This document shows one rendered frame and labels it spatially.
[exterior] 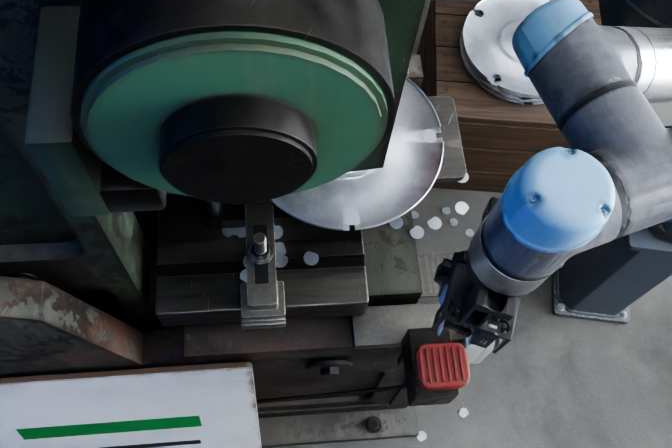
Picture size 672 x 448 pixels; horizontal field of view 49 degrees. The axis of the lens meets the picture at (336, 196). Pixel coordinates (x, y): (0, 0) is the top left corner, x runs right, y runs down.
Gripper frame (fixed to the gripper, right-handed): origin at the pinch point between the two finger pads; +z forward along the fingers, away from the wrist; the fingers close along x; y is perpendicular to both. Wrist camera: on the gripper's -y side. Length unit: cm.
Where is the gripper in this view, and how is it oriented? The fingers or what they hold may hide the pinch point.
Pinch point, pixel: (457, 306)
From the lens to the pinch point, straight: 89.4
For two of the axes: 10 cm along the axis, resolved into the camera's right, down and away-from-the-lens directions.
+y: -3.0, 8.4, -4.6
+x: 9.5, 3.2, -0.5
